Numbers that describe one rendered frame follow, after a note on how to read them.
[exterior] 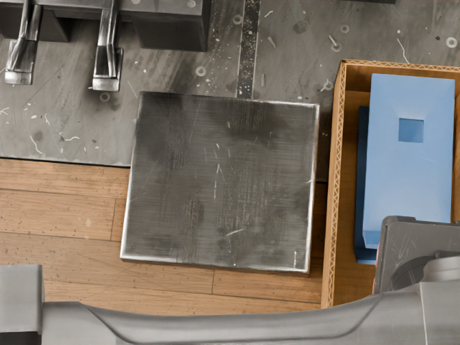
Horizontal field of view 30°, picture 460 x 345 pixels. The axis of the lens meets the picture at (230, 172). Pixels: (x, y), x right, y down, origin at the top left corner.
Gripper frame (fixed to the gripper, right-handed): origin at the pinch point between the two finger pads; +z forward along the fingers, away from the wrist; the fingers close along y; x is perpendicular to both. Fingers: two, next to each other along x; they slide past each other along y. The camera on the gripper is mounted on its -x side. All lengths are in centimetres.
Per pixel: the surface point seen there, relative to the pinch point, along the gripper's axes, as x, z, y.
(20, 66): 33.8, 8.5, 10.2
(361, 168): 3.2, 12.5, 2.3
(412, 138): -1.3, 14.2, 5.2
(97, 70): 27.1, 8.6, 10.4
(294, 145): 9.6, 12.3, 4.1
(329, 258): 6.1, 2.3, -2.6
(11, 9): 36.0, 13.0, 14.4
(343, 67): 5.9, 11.2, 11.8
